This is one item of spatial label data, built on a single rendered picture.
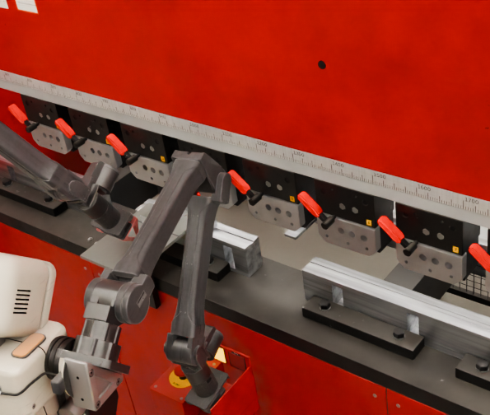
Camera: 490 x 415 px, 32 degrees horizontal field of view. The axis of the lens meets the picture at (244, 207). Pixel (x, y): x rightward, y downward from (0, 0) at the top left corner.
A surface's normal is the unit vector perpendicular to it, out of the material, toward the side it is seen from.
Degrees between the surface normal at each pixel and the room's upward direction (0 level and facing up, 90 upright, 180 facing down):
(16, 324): 94
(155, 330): 90
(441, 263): 90
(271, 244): 0
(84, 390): 82
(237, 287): 0
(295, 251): 0
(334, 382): 90
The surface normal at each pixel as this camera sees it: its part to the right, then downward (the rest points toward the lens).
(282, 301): -0.14, -0.81
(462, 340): -0.60, 0.52
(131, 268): -0.29, -0.65
